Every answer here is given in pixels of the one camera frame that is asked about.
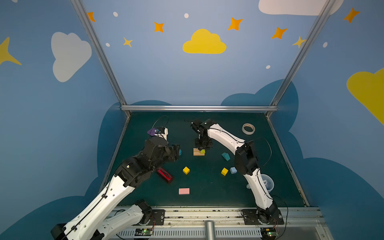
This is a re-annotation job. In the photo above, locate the pink rectangular block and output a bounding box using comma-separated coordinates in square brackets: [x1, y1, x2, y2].
[179, 188, 190, 195]

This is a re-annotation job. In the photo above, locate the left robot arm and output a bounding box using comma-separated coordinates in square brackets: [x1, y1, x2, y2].
[51, 137, 180, 240]

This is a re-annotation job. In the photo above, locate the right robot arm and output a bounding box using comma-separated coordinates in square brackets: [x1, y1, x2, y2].
[191, 119, 280, 217]

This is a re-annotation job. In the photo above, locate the yellow cube block left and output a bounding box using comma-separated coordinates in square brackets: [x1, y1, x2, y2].
[183, 167, 190, 175]

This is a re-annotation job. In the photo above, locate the yellow cube block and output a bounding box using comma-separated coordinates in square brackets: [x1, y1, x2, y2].
[183, 167, 190, 175]
[221, 168, 229, 176]

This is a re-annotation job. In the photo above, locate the teal house-shaped block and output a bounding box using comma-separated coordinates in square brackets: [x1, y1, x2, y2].
[222, 153, 231, 161]

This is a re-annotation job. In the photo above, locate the yellow cube block right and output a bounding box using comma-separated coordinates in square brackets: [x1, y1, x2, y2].
[221, 168, 229, 176]

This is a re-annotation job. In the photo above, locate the light blue cube block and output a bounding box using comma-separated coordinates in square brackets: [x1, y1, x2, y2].
[230, 167, 237, 174]

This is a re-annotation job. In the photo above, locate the white tape roll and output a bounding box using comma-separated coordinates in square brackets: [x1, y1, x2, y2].
[242, 123, 256, 135]

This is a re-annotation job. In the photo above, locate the light blue mug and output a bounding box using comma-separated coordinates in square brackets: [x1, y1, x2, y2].
[244, 171, 275, 195]

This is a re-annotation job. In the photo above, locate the left circuit board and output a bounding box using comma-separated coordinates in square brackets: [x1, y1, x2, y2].
[134, 228, 154, 238]

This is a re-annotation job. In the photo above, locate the circuit board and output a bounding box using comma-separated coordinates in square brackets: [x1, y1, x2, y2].
[134, 228, 154, 238]
[260, 228, 278, 240]

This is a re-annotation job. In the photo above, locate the right circuit board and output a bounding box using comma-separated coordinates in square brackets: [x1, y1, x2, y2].
[260, 228, 278, 240]

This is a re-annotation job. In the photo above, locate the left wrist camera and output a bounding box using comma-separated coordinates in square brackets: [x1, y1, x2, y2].
[155, 127, 168, 141]

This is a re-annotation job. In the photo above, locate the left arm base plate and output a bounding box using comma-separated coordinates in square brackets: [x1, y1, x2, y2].
[147, 209, 165, 227]

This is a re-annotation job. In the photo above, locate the aluminium cage frame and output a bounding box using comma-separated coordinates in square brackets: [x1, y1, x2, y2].
[70, 0, 337, 119]

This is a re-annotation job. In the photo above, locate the grey camera pole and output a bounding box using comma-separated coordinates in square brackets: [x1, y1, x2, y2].
[205, 221, 216, 240]

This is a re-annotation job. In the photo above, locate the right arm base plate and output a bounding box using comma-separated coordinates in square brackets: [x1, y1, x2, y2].
[241, 209, 285, 225]

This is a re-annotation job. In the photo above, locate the aluminium front rail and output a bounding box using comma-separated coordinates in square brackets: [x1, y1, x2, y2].
[108, 206, 332, 240]

